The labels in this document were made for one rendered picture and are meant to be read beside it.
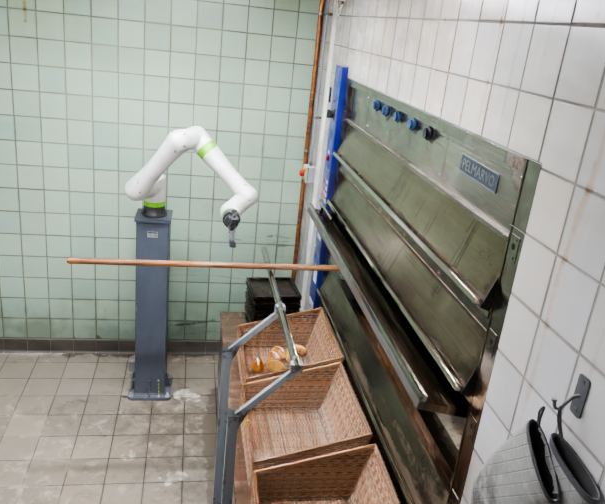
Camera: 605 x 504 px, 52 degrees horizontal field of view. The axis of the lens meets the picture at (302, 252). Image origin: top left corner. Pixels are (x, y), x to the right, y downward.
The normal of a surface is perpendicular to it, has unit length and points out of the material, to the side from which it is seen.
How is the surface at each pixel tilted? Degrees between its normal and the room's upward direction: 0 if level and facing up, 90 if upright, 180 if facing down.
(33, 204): 90
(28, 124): 90
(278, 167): 90
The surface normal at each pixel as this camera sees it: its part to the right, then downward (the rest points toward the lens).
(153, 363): 0.14, 0.36
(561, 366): -0.98, -0.04
